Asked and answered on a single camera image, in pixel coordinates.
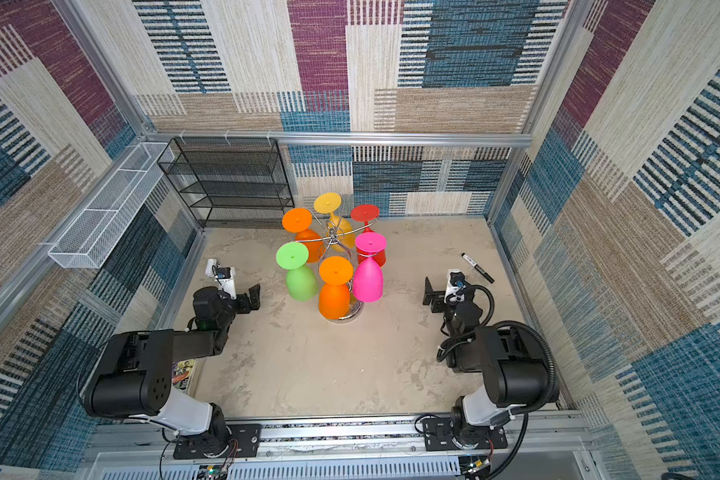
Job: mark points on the white wire mesh basket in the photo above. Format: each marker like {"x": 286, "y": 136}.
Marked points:
{"x": 95, "y": 232}

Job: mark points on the red wine glass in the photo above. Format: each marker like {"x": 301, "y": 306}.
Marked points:
{"x": 368, "y": 213}

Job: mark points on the colourful paperback book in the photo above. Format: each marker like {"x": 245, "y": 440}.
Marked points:
{"x": 182, "y": 374}

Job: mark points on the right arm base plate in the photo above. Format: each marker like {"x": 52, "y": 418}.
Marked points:
{"x": 441, "y": 434}

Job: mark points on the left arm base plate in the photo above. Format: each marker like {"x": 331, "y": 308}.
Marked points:
{"x": 236, "y": 440}

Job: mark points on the black wire mesh shelf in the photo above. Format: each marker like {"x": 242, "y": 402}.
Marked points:
{"x": 229, "y": 182}

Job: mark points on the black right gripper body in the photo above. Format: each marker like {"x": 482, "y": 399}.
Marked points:
{"x": 440, "y": 297}

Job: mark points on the yellow wine glass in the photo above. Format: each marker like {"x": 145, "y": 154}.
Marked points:
{"x": 329, "y": 204}

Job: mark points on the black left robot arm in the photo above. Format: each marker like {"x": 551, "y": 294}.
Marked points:
{"x": 133, "y": 379}

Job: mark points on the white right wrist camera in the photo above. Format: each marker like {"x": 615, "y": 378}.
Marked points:
{"x": 455, "y": 287}

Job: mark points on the orange wine glass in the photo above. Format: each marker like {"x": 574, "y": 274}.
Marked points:
{"x": 298, "y": 221}
{"x": 334, "y": 297}

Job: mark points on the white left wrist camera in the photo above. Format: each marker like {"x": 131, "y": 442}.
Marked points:
{"x": 224, "y": 276}

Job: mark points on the green wine glass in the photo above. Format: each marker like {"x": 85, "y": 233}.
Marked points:
{"x": 301, "y": 282}

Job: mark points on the pink wine glass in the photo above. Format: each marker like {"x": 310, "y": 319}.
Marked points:
{"x": 368, "y": 282}

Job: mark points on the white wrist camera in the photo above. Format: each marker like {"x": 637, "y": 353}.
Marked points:
{"x": 455, "y": 287}
{"x": 224, "y": 276}

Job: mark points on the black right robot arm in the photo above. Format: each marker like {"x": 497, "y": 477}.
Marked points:
{"x": 516, "y": 365}

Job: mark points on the chrome wine glass rack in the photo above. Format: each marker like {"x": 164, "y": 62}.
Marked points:
{"x": 334, "y": 248}

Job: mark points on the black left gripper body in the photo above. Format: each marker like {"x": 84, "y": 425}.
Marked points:
{"x": 243, "y": 301}

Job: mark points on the black marker pen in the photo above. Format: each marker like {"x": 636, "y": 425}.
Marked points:
{"x": 478, "y": 268}

